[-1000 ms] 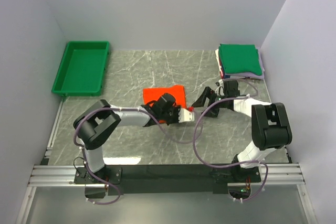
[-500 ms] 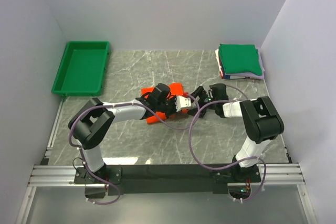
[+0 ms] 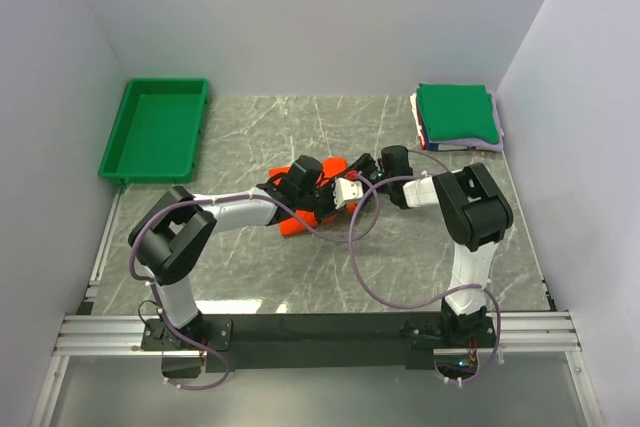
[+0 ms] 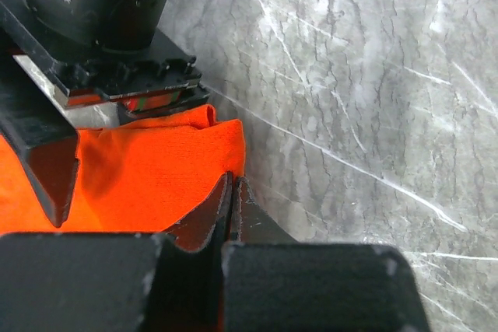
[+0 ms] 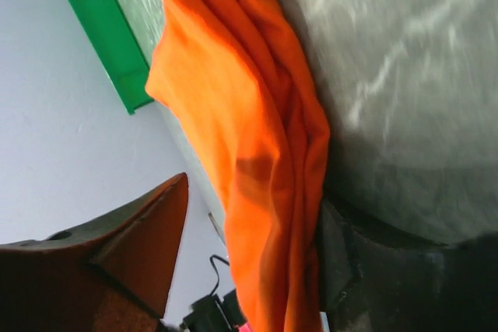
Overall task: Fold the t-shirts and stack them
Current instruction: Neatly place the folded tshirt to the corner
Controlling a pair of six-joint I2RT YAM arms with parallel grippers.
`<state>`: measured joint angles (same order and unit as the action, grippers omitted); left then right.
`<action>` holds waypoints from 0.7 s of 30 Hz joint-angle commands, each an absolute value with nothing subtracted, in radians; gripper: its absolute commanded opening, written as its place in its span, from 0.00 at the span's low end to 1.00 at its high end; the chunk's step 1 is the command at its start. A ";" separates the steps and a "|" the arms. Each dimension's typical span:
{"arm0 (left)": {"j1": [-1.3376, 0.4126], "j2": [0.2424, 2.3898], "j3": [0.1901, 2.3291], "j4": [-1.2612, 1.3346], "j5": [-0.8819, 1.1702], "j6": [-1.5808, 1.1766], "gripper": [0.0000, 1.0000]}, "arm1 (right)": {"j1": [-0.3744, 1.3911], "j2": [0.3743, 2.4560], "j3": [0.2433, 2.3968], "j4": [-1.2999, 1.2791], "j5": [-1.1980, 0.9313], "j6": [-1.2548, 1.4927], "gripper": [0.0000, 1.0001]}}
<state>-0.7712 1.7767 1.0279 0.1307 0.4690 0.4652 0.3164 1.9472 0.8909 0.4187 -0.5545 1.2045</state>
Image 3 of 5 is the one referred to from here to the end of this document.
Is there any green plastic bin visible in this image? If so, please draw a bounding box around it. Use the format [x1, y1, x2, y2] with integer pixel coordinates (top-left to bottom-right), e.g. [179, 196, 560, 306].
[98, 78, 209, 184]

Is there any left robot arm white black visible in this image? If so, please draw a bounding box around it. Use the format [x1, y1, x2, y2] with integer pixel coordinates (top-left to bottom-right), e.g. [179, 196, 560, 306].
[128, 156, 349, 349]

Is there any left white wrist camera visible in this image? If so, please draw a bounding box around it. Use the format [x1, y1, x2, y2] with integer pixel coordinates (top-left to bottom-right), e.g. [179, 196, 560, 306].
[333, 177, 364, 209]

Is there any red blue folded t shirt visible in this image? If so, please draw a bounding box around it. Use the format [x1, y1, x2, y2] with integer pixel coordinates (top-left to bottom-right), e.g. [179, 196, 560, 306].
[417, 117, 440, 152]

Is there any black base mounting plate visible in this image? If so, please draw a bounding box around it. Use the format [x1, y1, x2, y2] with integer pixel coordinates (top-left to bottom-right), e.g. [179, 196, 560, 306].
[141, 311, 497, 378]

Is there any white folded t shirt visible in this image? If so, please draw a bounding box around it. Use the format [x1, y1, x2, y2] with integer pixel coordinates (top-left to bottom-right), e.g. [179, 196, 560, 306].
[409, 93, 426, 148]

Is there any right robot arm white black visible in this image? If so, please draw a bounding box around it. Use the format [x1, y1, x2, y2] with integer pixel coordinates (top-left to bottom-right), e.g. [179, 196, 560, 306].
[336, 145, 513, 348]

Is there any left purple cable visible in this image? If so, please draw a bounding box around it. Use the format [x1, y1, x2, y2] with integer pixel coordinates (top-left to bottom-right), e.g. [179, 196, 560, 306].
[128, 171, 381, 390]

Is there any orange t shirt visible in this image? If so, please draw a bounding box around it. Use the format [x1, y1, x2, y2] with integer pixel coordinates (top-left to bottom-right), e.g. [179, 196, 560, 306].
[267, 155, 356, 237]

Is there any green folded t shirt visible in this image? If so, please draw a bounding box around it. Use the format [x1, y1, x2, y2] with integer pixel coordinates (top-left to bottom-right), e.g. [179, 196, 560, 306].
[416, 83, 499, 144]

